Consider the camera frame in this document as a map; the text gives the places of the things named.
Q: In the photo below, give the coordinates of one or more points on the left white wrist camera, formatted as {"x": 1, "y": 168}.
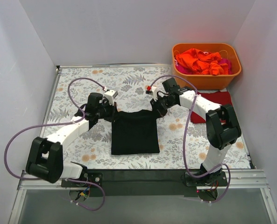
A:
{"x": 110, "y": 95}

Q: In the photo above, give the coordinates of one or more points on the aluminium frame rail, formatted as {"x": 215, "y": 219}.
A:
{"x": 149, "y": 197}

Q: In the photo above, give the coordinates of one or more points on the black t shirt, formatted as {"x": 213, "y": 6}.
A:
{"x": 134, "y": 133}

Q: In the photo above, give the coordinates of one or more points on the folded dark red t shirt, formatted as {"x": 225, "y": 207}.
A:
{"x": 219, "y": 97}

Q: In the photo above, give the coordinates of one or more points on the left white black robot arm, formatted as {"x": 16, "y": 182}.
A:
{"x": 45, "y": 159}

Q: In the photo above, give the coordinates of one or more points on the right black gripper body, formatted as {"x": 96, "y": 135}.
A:
{"x": 158, "y": 107}

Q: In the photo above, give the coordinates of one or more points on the orange plastic laundry basket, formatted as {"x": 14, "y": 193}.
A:
{"x": 209, "y": 82}

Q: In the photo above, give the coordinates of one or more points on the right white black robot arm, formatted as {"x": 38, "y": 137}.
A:
{"x": 222, "y": 126}

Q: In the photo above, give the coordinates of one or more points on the floral patterned table mat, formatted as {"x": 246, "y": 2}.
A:
{"x": 180, "y": 142}

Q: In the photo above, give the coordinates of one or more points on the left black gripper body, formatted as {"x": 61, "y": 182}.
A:
{"x": 113, "y": 112}

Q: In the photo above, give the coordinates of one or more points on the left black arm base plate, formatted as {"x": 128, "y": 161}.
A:
{"x": 85, "y": 177}

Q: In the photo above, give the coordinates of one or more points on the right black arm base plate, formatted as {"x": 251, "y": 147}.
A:
{"x": 189, "y": 179}

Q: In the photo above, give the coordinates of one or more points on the orange t shirt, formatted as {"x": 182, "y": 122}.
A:
{"x": 197, "y": 60}

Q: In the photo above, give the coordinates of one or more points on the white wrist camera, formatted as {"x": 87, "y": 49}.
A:
{"x": 110, "y": 95}
{"x": 153, "y": 91}

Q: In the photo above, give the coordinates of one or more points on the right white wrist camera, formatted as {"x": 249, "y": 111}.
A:
{"x": 153, "y": 91}

